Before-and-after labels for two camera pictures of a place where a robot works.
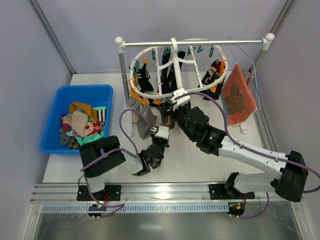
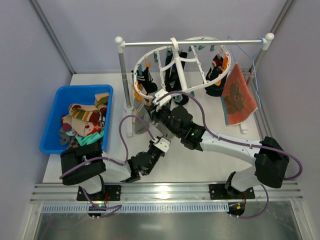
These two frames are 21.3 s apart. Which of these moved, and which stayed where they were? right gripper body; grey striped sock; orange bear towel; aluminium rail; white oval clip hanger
Moved: white oval clip hanger; right gripper body; grey striped sock
Stayed: orange bear towel; aluminium rail
